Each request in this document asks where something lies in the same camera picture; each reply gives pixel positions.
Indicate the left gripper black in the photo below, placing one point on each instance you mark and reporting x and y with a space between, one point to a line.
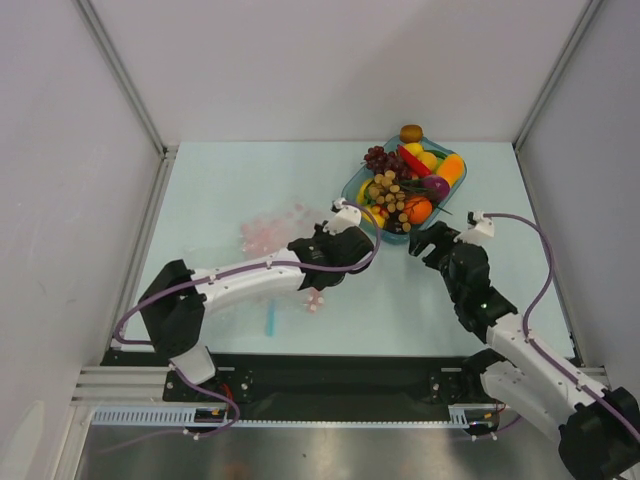
319 233

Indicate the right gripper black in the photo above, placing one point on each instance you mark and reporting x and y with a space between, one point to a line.
441 248

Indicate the clear zip bag pink zipper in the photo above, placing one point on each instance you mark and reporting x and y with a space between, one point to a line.
247 318

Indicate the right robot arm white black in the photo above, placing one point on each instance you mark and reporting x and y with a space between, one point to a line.
595 429

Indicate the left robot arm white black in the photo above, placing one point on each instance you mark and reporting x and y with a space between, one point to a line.
179 299

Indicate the teal plastic food tray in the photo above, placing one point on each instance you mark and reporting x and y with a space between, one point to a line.
404 184

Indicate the pink dotted zip bag stack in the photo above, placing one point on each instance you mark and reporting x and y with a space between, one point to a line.
270 231

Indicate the blue zipper bag strip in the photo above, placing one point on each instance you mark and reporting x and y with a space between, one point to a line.
271 318

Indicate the orange fruit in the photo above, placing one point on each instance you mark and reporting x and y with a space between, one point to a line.
418 209

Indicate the brown longan bunch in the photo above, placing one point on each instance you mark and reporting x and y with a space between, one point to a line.
387 192

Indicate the orange mango piece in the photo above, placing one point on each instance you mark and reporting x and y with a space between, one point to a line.
451 169

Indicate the red chili pepper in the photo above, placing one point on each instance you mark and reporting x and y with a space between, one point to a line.
413 162

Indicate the yellow lemon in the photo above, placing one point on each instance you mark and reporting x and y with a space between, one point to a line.
428 159

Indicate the dark red grape bunch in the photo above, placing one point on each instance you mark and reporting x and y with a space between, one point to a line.
379 161

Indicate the brown kiwi fruit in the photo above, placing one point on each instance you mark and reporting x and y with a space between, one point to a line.
411 133

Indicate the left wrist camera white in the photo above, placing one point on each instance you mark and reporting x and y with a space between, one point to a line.
345 216

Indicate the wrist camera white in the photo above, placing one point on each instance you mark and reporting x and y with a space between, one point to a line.
345 216
481 229

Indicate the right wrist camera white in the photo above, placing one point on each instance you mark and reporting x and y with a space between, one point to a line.
481 229

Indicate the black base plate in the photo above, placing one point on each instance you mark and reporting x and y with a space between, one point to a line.
355 384

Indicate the white slotted cable duct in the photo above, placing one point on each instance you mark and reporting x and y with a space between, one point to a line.
203 417

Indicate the left aluminium frame post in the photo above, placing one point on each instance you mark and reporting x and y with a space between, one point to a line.
113 60

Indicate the aluminium frame post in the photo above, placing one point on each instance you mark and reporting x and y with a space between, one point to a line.
113 60
577 34

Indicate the right aluminium frame post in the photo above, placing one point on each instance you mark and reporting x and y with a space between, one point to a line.
577 34

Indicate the aluminium front rail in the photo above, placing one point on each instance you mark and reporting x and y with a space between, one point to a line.
99 386

